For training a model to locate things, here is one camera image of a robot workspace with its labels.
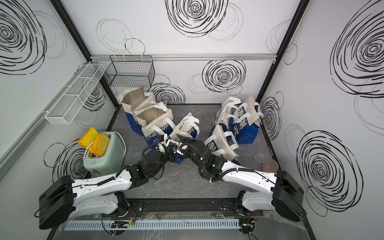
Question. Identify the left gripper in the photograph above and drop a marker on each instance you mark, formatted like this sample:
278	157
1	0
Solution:
170	155

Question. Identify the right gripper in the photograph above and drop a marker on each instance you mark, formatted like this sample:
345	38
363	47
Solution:
193	143

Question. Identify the blue beige takeout bag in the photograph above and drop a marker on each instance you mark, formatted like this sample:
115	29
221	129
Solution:
248	121
135	99
223	144
155	119
225	115
188	127

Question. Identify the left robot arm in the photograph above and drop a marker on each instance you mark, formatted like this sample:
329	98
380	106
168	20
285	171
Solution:
67	198

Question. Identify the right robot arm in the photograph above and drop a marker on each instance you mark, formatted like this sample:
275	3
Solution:
278	192

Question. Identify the mint green toaster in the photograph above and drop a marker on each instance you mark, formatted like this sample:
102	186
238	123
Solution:
111	162

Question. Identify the clear plastic cup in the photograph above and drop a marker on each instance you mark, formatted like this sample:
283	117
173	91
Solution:
263	153

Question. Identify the front yellow toast slice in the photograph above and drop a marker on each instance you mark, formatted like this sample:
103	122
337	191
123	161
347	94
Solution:
101	144

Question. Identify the yellow toast slice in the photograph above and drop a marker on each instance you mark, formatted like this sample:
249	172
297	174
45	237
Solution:
88	138
101	144

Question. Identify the pink plastic cup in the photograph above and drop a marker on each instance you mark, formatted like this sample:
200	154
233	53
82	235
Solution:
271	166

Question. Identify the rear yellow toast slice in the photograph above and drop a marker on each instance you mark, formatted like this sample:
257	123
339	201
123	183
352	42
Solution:
88	138

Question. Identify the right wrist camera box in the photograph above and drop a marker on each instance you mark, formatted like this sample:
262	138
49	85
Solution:
173	148

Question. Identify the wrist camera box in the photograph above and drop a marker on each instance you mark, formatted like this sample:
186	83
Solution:
161	143
173	148

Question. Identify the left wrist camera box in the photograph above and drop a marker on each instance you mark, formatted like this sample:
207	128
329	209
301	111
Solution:
161	143

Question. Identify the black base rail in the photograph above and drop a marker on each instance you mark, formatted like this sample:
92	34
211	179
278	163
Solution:
228	207

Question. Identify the black wire basket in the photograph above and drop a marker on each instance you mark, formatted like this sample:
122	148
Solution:
133	71

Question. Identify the white wire mesh shelf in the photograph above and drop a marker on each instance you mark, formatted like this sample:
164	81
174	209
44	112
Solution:
65	109

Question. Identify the slotted grey cable duct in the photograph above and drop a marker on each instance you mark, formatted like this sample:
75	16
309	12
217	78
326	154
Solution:
207	224

